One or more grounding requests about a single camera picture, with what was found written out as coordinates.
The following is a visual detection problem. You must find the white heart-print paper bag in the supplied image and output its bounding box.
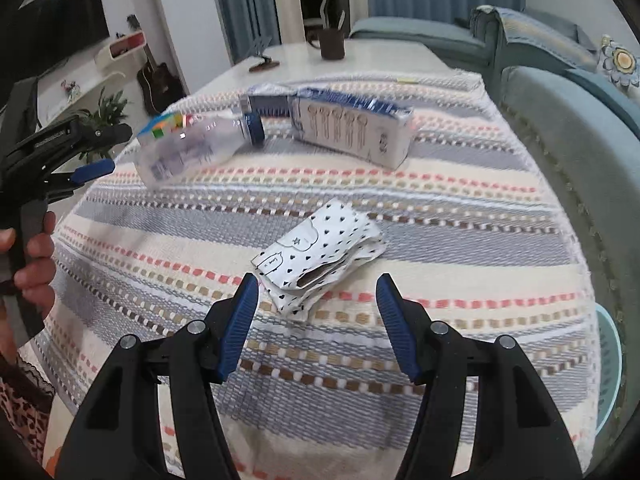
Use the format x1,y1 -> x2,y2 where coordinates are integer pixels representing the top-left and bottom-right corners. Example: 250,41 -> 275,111
252,200 -> 386,321

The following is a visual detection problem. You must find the acoustic guitar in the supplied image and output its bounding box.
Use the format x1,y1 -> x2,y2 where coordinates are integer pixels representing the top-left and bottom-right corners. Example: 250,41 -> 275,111
137,44 -> 186,117

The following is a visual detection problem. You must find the left hand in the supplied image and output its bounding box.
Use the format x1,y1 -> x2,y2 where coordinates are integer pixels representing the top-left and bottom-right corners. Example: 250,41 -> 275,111
0,211 -> 56,365

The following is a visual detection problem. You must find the floral sofa cushion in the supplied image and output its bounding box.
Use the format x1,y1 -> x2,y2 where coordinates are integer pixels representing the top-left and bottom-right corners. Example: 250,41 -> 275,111
597,35 -> 639,98

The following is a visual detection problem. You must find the light blue plastic basket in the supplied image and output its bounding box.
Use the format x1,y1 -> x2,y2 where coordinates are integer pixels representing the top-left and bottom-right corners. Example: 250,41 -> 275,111
596,304 -> 623,434

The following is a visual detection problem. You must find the dark brown mug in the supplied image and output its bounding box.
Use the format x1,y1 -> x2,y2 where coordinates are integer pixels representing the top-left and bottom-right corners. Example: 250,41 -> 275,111
306,28 -> 345,61

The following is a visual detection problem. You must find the teal fabric sofa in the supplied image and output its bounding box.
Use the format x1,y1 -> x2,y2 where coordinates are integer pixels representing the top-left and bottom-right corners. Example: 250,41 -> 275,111
349,4 -> 640,461

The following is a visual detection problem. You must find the striped woven tablecloth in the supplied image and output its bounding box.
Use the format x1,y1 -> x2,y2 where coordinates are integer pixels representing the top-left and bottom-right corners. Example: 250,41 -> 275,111
32,74 -> 599,479

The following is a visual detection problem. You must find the white blue milk carton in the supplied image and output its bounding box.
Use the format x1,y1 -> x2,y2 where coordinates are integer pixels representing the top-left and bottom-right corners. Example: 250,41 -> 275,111
238,82 -> 417,172

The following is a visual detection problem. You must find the multicolour puzzle cube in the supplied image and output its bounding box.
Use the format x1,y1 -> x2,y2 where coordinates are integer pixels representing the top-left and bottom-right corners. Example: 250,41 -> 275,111
137,113 -> 184,145

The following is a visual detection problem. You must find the green potted plant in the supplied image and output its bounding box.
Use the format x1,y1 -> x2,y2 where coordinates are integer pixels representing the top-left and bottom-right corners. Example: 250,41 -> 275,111
77,89 -> 131,164

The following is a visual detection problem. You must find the clear crushed plastic bottle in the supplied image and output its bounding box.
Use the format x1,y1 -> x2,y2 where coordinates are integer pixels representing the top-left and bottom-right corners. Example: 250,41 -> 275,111
134,112 -> 265,188

